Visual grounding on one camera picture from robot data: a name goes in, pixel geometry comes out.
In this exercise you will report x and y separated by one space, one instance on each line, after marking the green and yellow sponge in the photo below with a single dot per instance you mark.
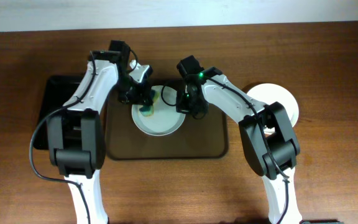
148 110

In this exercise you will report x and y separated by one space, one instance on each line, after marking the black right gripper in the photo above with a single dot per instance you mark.
190 104

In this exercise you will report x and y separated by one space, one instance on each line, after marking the pale green plate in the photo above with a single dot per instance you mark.
163 121

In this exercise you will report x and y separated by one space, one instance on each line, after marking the large brown tray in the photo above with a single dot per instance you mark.
196 138

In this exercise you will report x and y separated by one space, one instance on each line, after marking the white plate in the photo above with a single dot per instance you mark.
270 93

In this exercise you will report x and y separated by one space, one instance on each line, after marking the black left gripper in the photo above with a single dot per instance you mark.
138 96

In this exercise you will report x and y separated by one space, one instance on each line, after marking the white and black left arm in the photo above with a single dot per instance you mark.
75 133

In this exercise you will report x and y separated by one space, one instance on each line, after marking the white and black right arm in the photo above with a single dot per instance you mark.
269 142

